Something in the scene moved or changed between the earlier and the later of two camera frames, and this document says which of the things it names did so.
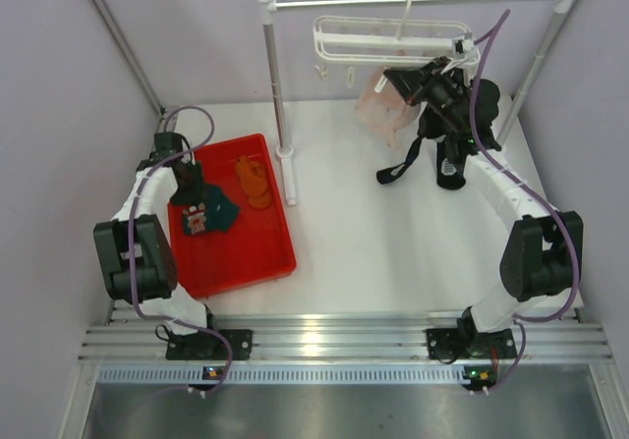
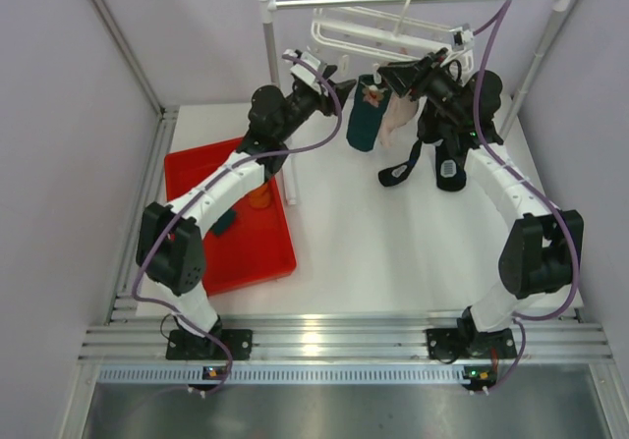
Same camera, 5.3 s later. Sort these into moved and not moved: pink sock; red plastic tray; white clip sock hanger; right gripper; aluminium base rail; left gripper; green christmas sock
Moved: green christmas sock; white clip sock hanger; left gripper
Not moved: pink sock; red plastic tray; aluminium base rail; right gripper
